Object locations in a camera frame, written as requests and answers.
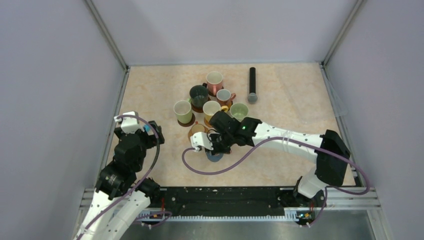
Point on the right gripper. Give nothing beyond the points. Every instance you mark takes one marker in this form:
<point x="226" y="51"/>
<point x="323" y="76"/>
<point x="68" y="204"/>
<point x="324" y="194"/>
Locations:
<point x="216" y="150"/>

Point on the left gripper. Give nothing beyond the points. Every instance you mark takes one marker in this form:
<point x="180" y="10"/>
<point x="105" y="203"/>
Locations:
<point x="153" y="140"/>

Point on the grey blue coaster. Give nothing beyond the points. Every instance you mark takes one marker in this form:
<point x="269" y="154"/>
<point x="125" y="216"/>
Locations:
<point x="215" y="158"/>

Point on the small yellow cup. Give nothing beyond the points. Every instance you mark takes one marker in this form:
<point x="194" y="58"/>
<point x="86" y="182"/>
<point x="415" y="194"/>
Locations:
<point x="196" y="128"/>

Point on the light green mug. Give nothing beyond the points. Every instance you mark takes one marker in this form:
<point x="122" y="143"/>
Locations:
<point x="239" y="111"/>

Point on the yellow mug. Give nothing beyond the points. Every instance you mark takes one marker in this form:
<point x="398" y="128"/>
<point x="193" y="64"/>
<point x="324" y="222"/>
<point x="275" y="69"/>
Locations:
<point x="212" y="107"/>

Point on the dark brown wooden coaster bottom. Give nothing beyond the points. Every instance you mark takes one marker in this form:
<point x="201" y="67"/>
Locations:
<point x="188" y="124"/>

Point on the pale green cup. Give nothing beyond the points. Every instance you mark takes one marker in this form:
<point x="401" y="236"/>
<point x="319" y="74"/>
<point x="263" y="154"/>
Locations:
<point x="183" y="111"/>

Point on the small pink cup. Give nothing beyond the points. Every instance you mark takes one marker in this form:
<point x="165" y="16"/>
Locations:
<point x="225" y="97"/>

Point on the dark green mug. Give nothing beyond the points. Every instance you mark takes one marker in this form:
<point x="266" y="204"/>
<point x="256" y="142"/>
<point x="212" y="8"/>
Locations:
<point x="198" y="96"/>

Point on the brown ringed wooden coaster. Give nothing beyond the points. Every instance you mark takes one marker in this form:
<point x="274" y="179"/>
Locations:
<point x="198" y="109"/>

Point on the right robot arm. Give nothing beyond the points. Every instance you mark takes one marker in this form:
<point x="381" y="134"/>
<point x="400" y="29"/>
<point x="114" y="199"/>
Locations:
<point x="323" y="150"/>

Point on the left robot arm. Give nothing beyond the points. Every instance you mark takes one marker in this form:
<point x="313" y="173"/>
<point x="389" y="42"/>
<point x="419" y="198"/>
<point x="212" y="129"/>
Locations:
<point x="116" y="201"/>

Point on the black microphone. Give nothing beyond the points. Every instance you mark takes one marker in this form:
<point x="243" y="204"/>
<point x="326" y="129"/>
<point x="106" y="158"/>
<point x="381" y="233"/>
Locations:
<point x="252" y="87"/>

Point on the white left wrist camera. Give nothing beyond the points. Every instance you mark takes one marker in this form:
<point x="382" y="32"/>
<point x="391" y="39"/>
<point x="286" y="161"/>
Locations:
<point x="129" y="125"/>

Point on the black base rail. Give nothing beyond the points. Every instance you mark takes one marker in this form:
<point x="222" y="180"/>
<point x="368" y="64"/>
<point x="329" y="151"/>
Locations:
<point x="252" y="201"/>

